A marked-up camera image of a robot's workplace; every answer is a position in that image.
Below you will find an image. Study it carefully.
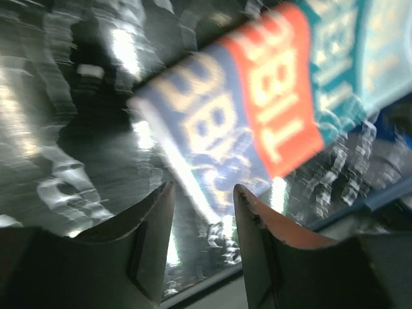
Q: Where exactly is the white red printed towel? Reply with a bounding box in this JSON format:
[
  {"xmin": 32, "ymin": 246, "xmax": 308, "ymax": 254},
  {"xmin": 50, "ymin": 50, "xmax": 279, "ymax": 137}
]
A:
[{"xmin": 129, "ymin": 1, "xmax": 411, "ymax": 222}]

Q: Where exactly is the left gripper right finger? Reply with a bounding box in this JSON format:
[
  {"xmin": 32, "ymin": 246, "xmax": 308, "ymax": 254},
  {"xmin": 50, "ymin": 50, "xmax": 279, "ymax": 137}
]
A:
[{"xmin": 233, "ymin": 184, "xmax": 394, "ymax": 308}]

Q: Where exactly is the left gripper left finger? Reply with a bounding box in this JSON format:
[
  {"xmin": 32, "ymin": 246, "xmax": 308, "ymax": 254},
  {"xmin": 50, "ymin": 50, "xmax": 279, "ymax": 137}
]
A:
[{"xmin": 1, "ymin": 182, "xmax": 175, "ymax": 308}]

